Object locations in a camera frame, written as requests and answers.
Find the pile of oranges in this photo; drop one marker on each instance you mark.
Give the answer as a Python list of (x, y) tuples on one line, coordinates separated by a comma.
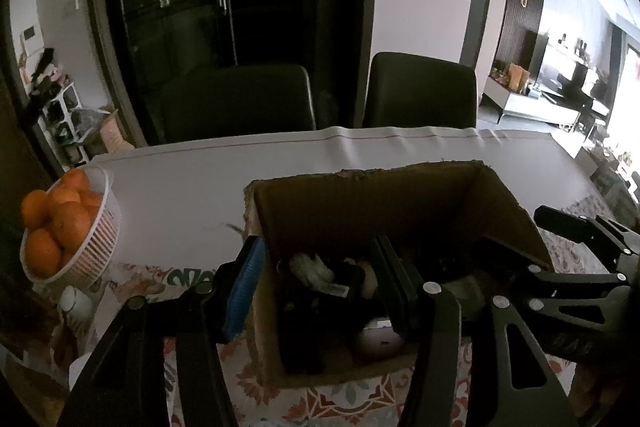
[(60, 217)]

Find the wall switch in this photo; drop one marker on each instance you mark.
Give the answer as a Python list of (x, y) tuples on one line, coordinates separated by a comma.
[(72, 5)]

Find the white shelf unit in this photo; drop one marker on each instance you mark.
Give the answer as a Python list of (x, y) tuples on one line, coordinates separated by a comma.
[(57, 122)]

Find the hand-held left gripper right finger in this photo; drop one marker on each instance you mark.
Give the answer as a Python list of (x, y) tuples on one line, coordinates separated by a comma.
[(400, 292)]

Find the dark glass cabinet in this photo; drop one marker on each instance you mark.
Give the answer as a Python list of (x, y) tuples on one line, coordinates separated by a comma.
[(210, 7)]

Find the dark clutter heap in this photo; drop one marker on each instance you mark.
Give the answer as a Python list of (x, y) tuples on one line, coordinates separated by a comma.
[(45, 72)]

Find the white tissue paper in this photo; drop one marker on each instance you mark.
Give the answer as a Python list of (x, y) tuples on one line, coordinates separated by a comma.
[(75, 304)]

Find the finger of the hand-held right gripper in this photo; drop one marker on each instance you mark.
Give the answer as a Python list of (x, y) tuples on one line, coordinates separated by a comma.
[(575, 227), (505, 262)]

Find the dark dining chair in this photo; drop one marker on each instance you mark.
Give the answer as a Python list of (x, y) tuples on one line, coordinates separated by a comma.
[(420, 89), (240, 104)]

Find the floral tissue box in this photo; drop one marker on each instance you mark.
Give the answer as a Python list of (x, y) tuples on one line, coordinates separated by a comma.
[(35, 357)]

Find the brown paper bag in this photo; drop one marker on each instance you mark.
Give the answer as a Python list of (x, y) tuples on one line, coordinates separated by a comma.
[(517, 77)]

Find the cardboard box with pink label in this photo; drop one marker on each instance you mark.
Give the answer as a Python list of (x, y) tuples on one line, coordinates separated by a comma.
[(110, 132)]

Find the white intercom panel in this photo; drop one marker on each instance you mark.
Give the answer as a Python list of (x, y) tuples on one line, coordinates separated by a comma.
[(28, 34)]

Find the brown cardboard box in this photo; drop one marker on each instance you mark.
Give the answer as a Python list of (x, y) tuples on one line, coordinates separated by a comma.
[(350, 207)]

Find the white sideboard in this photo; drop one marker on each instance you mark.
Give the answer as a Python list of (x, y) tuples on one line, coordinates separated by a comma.
[(530, 104)]

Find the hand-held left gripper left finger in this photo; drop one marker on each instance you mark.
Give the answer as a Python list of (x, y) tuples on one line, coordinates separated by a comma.
[(245, 292)]

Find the grey door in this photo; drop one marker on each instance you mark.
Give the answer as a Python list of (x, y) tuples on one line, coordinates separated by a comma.
[(477, 2)]

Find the white ribbed basket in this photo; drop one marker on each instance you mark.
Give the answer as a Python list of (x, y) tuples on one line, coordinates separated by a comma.
[(97, 247)]

